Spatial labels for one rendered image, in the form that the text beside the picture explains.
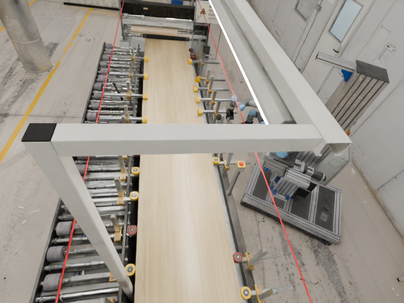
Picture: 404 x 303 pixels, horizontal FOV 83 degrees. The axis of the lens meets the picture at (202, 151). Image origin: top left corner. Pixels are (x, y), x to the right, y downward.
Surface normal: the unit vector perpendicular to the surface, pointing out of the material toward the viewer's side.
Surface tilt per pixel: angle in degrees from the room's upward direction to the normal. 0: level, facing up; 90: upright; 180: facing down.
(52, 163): 90
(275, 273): 0
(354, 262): 0
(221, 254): 0
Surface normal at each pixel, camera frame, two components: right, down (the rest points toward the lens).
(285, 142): 0.14, 0.76
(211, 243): 0.14, -0.65
